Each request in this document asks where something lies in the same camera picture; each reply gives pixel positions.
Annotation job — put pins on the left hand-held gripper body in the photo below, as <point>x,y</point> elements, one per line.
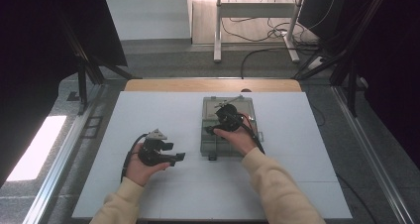
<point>152,151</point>

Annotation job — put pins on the person's left hand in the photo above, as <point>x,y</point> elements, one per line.
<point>137,171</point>

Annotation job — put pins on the black metal stand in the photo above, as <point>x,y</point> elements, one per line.
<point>350,68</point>
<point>82,72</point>

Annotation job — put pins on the person's right hand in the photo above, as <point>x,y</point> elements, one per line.
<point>242,139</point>

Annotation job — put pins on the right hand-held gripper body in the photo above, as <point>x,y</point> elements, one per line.
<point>228,118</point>

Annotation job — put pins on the white metal desk frame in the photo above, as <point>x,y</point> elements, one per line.
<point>251,10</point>

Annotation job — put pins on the transparent grey compartment storage box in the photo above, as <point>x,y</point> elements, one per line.
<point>211,144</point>

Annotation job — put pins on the aluminium floor rail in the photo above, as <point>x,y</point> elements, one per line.
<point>62,151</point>
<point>373,158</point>

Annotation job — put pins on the dark curtain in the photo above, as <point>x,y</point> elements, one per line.
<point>33,52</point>
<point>396,68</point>

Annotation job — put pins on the white power strip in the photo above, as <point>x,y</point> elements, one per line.
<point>316,62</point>

